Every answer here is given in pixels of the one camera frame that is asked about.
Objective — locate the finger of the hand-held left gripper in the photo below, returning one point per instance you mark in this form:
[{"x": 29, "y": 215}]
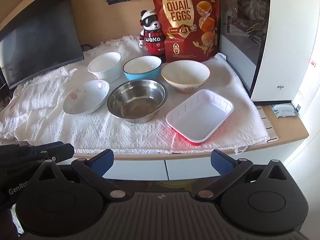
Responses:
[{"x": 60, "y": 152}]

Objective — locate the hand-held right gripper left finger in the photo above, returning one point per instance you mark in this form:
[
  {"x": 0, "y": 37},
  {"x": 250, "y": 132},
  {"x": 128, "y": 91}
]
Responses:
[{"x": 102, "y": 163}]

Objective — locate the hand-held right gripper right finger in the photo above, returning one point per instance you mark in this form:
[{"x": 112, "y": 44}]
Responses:
[{"x": 221, "y": 163}]

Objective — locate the white floral plate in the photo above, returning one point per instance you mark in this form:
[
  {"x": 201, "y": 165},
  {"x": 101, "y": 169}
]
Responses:
[{"x": 85, "y": 97}]

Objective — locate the stainless steel bowl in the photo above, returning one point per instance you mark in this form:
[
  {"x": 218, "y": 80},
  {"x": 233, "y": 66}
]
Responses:
[{"x": 136, "y": 102}]

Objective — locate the cream flared bowl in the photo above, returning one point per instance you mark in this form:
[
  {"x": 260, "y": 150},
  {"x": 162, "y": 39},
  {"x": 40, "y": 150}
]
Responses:
[{"x": 185, "y": 73}]

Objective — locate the plain white bowl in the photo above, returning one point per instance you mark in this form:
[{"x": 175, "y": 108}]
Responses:
[{"x": 105, "y": 66}]

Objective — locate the blue bowl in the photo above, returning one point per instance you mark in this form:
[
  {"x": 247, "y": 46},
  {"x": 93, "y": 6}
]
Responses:
[{"x": 142, "y": 73}]

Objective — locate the white textured cloth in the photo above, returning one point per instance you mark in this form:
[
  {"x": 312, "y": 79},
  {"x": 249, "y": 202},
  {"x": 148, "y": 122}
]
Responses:
[{"x": 62, "y": 127}]

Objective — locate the white drawer front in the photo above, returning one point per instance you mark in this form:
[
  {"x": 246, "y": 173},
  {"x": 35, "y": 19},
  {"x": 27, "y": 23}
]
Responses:
[
  {"x": 140, "y": 168},
  {"x": 190, "y": 168}
]

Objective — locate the red and white plastic tray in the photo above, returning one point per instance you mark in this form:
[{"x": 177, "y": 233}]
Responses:
[{"x": 200, "y": 115}]

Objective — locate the white slotted board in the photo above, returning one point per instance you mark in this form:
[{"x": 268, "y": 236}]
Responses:
[{"x": 270, "y": 126}]

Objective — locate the small green card packet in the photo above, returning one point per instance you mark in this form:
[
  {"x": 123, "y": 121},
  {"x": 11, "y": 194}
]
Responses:
[{"x": 285, "y": 110}]

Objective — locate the black computer monitor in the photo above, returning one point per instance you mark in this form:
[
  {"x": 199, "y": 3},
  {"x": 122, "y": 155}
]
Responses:
[{"x": 37, "y": 37}]

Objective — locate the white computer case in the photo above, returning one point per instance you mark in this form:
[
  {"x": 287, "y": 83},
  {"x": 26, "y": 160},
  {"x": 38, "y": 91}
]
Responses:
[{"x": 280, "y": 55}]

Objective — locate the panda figurine in red suit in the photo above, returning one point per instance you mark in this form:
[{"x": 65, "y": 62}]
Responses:
[{"x": 153, "y": 42}]

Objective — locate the red snack bag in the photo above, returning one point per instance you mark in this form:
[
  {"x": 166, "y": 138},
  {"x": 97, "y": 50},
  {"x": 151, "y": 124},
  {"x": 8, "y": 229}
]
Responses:
[{"x": 187, "y": 25}]

